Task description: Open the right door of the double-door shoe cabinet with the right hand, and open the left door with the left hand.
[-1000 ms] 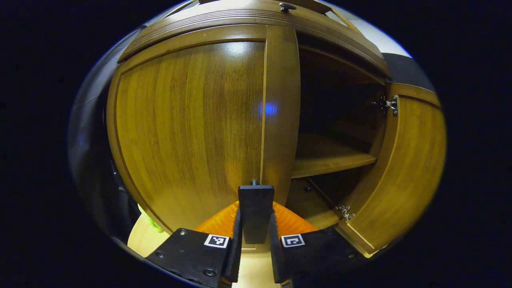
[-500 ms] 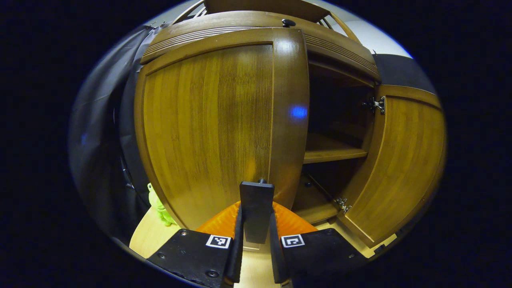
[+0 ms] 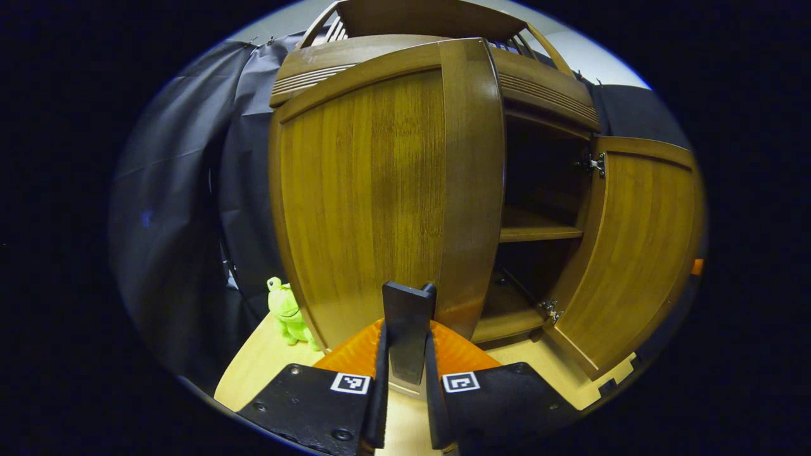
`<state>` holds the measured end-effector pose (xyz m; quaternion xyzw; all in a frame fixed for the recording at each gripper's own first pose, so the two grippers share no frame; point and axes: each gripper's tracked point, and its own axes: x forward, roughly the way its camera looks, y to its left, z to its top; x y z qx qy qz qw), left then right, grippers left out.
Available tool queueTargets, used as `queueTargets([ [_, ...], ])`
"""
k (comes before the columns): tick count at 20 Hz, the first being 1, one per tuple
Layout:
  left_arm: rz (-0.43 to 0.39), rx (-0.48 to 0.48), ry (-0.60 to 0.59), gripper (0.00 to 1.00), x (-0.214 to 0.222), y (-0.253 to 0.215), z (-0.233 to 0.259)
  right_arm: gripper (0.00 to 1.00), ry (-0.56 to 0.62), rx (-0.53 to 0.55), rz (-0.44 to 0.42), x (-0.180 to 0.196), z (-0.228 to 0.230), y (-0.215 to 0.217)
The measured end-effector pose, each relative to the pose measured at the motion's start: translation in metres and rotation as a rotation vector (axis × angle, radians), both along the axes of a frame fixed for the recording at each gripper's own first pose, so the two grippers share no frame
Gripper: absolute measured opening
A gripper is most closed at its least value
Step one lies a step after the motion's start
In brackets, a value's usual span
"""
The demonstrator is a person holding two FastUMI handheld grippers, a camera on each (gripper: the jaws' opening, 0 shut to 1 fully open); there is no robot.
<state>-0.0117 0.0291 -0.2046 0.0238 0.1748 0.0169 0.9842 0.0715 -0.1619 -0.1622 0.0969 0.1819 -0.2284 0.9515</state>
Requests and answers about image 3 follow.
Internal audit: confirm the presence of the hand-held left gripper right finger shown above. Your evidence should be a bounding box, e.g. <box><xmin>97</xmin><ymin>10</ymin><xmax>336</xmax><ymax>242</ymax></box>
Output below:
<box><xmin>423</xmin><ymin>319</ymin><xmax>582</xmax><ymax>456</ymax></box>

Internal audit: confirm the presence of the wooden double-door shoe cabinet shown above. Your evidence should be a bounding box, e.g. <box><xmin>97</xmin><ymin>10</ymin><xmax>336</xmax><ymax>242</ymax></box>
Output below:
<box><xmin>268</xmin><ymin>0</ymin><xmax>706</xmax><ymax>387</ymax></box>

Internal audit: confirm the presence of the wooden shoe cabinet door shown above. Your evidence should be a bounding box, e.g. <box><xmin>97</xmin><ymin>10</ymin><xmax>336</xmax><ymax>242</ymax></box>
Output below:
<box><xmin>542</xmin><ymin>136</ymin><xmax>706</xmax><ymax>381</ymax></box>
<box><xmin>268</xmin><ymin>38</ymin><xmax>508</xmax><ymax>387</ymax></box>

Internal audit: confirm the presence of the wooden cabinet drawer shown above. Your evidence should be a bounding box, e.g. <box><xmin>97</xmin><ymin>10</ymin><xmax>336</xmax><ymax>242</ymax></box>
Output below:
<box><xmin>269</xmin><ymin>35</ymin><xmax>601</xmax><ymax>132</ymax></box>

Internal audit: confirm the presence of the wooden inner shelf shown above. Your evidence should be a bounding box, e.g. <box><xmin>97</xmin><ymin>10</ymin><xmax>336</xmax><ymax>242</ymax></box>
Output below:
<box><xmin>499</xmin><ymin>206</ymin><xmax>584</xmax><ymax>243</ymax></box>

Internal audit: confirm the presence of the green plush toy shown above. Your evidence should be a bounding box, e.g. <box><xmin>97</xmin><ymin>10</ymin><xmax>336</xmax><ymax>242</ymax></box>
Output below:
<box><xmin>266</xmin><ymin>276</ymin><xmax>321</xmax><ymax>352</ymax></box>

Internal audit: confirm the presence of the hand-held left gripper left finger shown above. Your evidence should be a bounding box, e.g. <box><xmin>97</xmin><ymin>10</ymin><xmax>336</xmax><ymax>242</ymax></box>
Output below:
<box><xmin>236</xmin><ymin>318</ymin><xmax>389</xmax><ymax>456</ymax></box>

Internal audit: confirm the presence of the metal door hinge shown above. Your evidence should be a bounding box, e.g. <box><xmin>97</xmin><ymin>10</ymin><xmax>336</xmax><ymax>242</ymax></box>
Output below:
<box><xmin>575</xmin><ymin>152</ymin><xmax>607</xmax><ymax>179</ymax></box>
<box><xmin>537</xmin><ymin>298</ymin><xmax>565</xmax><ymax>325</ymax></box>

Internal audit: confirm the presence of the black backdrop cloth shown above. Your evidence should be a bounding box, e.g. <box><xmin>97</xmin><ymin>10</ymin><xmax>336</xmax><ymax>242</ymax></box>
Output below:
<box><xmin>108</xmin><ymin>35</ymin><xmax>694</xmax><ymax>381</ymax></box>

